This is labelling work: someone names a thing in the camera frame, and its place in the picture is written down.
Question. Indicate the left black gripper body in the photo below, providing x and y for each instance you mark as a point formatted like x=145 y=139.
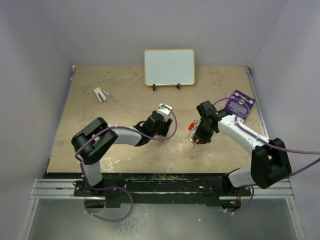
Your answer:
x=162 y=129

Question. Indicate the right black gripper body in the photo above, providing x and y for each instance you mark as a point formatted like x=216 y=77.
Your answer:
x=203 y=133

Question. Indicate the keyring with coloured key tags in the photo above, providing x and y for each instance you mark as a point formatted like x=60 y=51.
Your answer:
x=192 y=129

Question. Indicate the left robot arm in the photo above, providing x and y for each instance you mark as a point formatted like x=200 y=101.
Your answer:
x=92 y=142

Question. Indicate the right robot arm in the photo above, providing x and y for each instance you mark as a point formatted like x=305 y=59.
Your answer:
x=269 y=162

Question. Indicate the purple card package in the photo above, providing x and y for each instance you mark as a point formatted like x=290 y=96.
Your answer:
x=241 y=105

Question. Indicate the small whiteboard on stand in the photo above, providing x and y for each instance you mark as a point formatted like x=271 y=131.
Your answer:
x=169 y=67

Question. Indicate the yellow tipped pen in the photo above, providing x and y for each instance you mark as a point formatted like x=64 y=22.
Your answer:
x=108 y=94

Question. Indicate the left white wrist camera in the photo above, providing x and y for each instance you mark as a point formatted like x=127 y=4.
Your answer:
x=165 y=111

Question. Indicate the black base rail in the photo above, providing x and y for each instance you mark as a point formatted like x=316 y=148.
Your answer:
x=207 y=189

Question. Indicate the aluminium frame rail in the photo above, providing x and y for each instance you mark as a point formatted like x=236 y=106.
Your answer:
x=53 y=189

